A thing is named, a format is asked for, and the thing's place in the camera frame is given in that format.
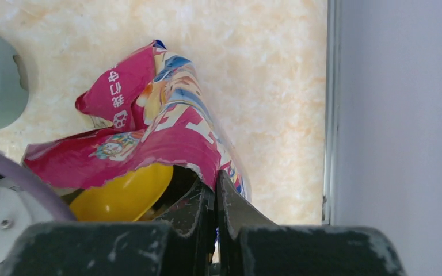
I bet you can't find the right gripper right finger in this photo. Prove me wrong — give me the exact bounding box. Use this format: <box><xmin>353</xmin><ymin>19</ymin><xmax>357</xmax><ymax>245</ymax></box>
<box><xmin>216</xmin><ymin>171</ymin><xmax>406</xmax><ymax>275</ymax></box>

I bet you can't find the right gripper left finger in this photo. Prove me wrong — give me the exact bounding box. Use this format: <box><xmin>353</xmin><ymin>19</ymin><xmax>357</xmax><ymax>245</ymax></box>
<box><xmin>0</xmin><ymin>181</ymin><xmax>215</xmax><ymax>275</ymax></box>

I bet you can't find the yellow plastic scoop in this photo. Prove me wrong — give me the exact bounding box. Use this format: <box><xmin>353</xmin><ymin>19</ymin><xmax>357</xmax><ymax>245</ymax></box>
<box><xmin>70</xmin><ymin>163</ymin><xmax>174</xmax><ymax>221</ymax></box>

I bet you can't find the cat food bag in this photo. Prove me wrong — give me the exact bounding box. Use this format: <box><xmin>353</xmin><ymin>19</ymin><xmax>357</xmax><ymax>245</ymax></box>
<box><xmin>23</xmin><ymin>40</ymin><xmax>251</xmax><ymax>199</ymax></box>

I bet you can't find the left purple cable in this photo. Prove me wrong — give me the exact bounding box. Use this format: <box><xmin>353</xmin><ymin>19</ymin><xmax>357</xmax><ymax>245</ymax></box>
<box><xmin>0</xmin><ymin>147</ymin><xmax>78</xmax><ymax>223</ymax></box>

